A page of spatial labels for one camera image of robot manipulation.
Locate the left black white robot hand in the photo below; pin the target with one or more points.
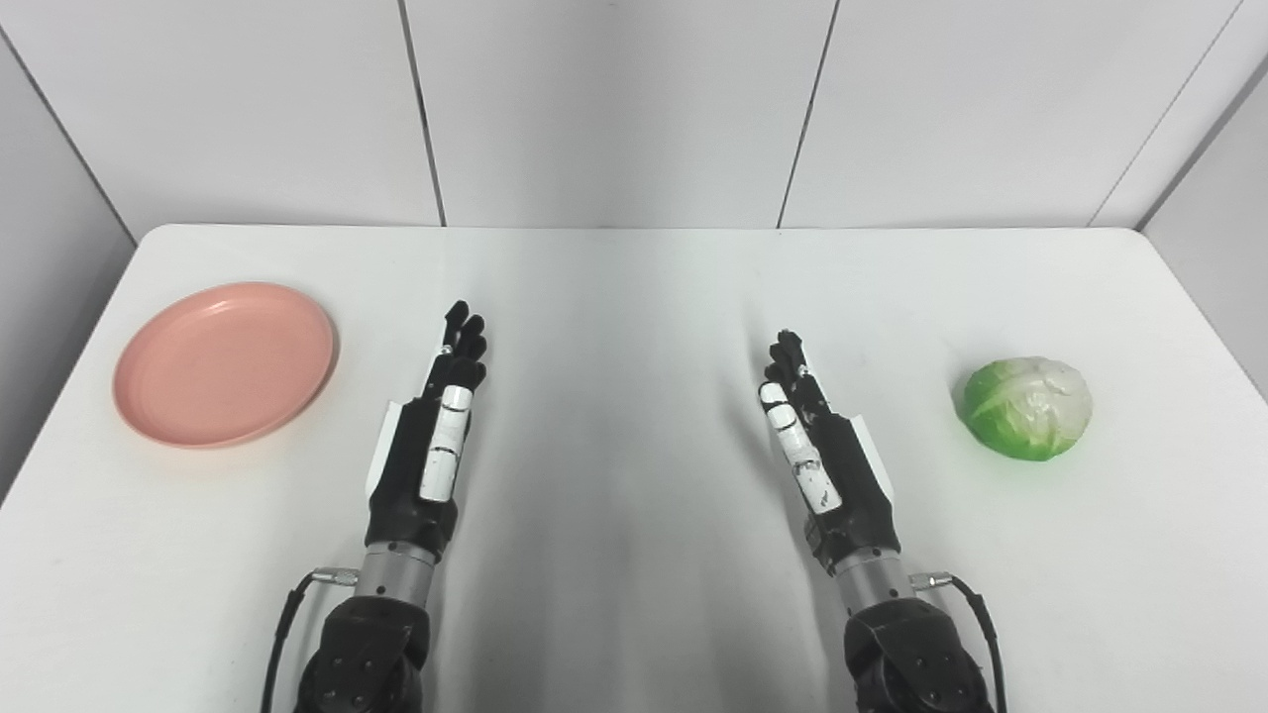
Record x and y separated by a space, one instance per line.
414 465

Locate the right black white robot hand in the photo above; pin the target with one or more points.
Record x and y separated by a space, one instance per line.
842 475

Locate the green white cabbage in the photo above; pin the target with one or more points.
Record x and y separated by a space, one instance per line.
1028 407

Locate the pink round plate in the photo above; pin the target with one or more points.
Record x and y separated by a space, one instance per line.
226 363

